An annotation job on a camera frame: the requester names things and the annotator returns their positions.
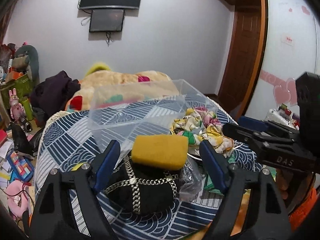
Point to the beige plush blanket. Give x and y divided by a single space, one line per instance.
152 83

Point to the dark purple garment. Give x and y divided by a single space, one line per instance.
52 94

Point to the colourful puzzle box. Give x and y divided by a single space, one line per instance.
21 166

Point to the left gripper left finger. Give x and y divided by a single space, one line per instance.
53 216

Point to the floral patterned cloth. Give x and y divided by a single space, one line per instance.
199 124

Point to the small wall monitor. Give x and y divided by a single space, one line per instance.
106 20

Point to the grey green plush toy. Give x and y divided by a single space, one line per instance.
26 59

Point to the black hat with chains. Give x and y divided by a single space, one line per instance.
142 189

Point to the green cardboard box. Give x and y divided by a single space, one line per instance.
23 87

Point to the brown wooden door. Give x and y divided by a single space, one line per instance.
241 57

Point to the pink rabbit toy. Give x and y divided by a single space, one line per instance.
16 108

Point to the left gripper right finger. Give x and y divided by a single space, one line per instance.
266 216

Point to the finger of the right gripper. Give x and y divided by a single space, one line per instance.
255 140
253 124

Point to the white sliding wardrobe door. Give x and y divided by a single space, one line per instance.
292 48

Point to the clear plastic storage box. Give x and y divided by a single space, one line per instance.
123 120

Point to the yellow sponge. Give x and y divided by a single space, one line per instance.
168 152

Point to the clear plastic bag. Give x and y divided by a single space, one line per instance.
190 181

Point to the yellow green pillow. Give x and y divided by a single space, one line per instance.
98 66

